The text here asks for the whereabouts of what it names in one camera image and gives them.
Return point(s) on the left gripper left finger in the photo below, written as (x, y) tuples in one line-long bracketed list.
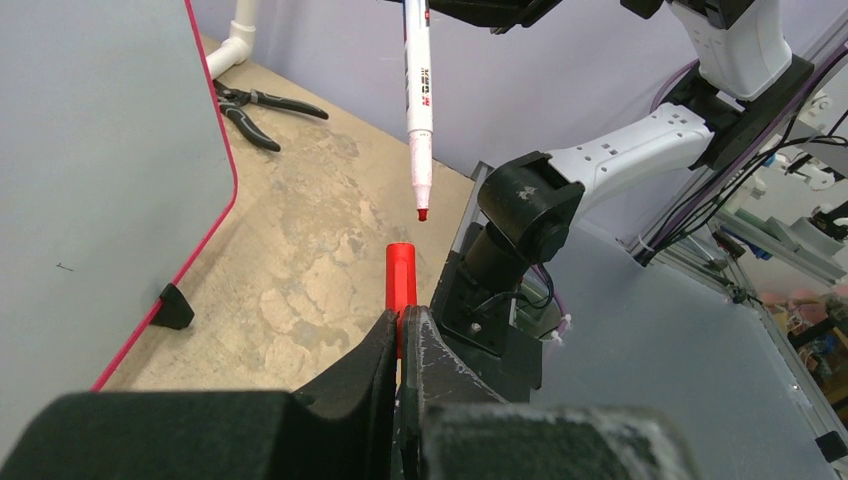
[(337, 426)]

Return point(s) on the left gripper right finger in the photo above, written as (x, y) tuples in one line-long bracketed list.
[(454, 426)]

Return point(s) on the red marker cap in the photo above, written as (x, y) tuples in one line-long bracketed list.
[(400, 284)]

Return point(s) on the pink framed whiteboard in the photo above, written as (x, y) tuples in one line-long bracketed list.
[(114, 174)]

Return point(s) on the white red marker pen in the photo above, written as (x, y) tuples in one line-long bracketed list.
[(419, 103)]

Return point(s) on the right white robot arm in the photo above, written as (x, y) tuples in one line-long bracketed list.
[(745, 76)]

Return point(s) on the black handled pliers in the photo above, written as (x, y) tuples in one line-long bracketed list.
[(237, 105)]

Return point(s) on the white pvc pipe frame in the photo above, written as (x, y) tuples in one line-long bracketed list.
[(239, 45)]

